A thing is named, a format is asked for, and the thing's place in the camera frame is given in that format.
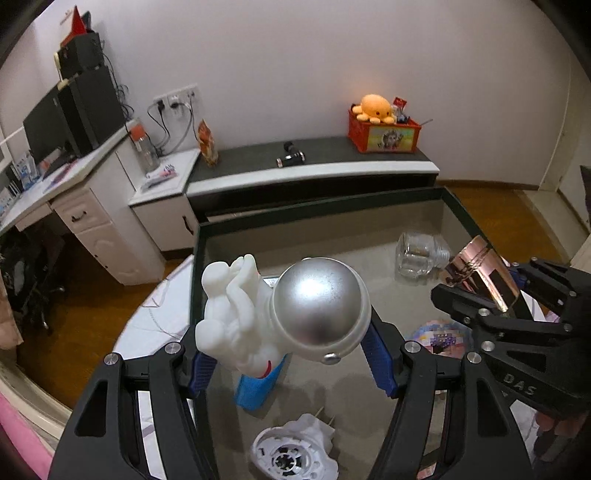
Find person's right hand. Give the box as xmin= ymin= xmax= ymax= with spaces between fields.
xmin=534 ymin=410 xmax=583 ymax=463

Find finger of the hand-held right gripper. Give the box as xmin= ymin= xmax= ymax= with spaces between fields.
xmin=508 ymin=257 xmax=591 ymax=324
xmin=431 ymin=282 xmax=575 ymax=340

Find orange snack bag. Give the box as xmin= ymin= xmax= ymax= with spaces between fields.
xmin=198 ymin=119 xmax=220 ymax=168

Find white desk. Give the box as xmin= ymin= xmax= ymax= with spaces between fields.
xmin=0 ymin=122 xmax=167 ymax=287

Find wall outlet with cables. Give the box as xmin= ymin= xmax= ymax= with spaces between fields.
xmin=148 ymin=83 xmax=199 ymax=155

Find small black box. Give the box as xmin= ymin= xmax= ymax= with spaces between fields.
xmin=58 ymin=32 xmax=105 ymax=79

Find rose gold metallic box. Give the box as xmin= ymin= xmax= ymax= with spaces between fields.
xmin=445 ymin=234 xmax=520 ymax=315

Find pink jacket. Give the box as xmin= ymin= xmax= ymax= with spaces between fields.
xmin=0 ymin=277 xmax=24 ymax=352

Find pink cloth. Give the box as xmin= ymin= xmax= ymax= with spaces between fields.
xmin=0 ymin=397 xmax=51 ymax=480

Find clear glass jar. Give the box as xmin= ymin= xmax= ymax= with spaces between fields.
xmin=396 ymin=232 xmax=453 ymax=279

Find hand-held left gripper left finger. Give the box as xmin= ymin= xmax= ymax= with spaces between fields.
xmin=48 ymin=331 xmax=218 ymax=480

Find large black box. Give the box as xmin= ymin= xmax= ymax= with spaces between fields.
xmin=58 ymin=65 xmax=125 ymax=158

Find orange octopus plush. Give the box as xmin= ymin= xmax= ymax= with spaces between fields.
xmin=352 ymin=95 xmax=397 ymax=124

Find white side cabinet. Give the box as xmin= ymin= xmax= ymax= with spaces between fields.
xmin=129 ymin=148 xmax=204 ymax=252

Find black-topped low cabinet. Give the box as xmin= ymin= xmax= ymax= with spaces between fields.
xmin=185 ymin=135 xmax=439 ymax=222

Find row of small boxes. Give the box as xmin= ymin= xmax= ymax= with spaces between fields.
xmin=0 ymin=152 xmax=38 ymax=217

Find red storage basket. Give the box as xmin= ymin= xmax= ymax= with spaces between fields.
xmin=348 ymin=111 xmax=422 ymax=153

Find black office chair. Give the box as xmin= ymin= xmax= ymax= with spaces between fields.
xmin=0 ymin=228 xmax=68 ymax=333

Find white round plastic base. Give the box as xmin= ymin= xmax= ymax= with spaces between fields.
xmin=250 ymin=413 xmax=341 ymax=480

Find white door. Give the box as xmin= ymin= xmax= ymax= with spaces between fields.
xmin=538 ymin=92 xmax=591 ymax=232

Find white astronaut figure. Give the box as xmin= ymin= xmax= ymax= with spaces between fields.
xmin=195 ymin=254 xmax=372 ymax=379

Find bottle with orange cap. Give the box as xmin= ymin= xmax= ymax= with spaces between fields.
xmin=129 ymin=122 xmax=160 ymax=174

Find red triangular bag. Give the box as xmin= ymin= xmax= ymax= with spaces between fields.
xmin=67 ymin=6 xmax=90 ymax=38

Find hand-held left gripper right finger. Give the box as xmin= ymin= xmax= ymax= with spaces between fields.
xmin=362 ymin=318 xmax=532 ymax=480

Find black monitor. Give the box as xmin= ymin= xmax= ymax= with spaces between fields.
xmin=23 ymin=85 xmax=77 ymax=167

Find papers and pens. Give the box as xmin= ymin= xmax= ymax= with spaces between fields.
xmin=141 ymin=164 xmax=178 ymax=190

